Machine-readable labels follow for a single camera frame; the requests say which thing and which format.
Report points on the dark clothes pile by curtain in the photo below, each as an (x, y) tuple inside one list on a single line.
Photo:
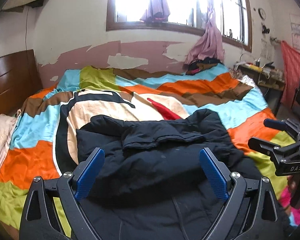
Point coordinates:
[(200, 65)]

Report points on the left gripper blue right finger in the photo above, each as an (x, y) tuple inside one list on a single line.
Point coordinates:
[(250, 209)]

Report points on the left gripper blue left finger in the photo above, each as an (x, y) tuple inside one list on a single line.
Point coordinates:
[(39, 218)]

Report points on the left pink curtain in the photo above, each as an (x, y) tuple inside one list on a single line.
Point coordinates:
[(156, 11)]

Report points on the brown framed window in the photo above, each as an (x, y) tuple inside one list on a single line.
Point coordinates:
[(233, 18)]

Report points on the red checked hanging cloth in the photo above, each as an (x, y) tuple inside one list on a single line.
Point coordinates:
[(291, 72)]

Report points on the brown wooden headboard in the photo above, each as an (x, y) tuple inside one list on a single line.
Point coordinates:
[(19, 79)]

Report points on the cluttered wooden desk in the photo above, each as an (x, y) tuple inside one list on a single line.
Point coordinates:
[(266, 79)]

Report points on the right pink curtain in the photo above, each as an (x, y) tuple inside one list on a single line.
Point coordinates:
[(210, 44)]

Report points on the pink curtain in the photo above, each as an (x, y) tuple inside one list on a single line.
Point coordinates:
[(210, 44), (156, 11)]

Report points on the person's right hand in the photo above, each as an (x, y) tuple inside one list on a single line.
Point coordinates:
[(298, 187)]

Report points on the colourful striped bed cover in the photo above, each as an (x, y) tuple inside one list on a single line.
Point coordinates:
[(131, 95)]

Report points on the dark navy padded jacket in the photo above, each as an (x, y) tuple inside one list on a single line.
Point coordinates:
[(151, 185)]

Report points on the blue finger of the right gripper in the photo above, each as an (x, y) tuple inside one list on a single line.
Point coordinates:
[(270, 147), (289, 126)]

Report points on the round wall clock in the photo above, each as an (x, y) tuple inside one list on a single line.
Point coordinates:
[(262, 14)]

